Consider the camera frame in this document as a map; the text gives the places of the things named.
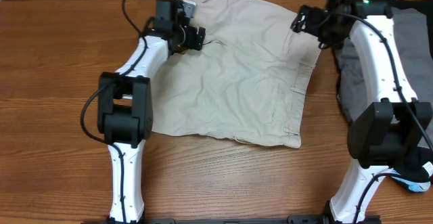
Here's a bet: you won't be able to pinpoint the beige shorts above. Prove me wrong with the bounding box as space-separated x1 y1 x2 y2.
152 0 320 148

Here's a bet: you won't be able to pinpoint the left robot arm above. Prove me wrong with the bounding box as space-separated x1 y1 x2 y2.
97 0 205 223

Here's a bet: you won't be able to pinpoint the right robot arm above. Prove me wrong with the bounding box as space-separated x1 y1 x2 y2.
288 0 432 223

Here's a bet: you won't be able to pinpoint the grey garment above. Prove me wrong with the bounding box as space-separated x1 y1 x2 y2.
334 7 432 122

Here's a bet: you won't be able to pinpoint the light blue garment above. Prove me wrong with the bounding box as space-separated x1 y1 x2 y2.
392 177 431 194

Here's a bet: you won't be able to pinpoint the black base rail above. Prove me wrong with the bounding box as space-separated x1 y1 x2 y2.
81 214 383 224

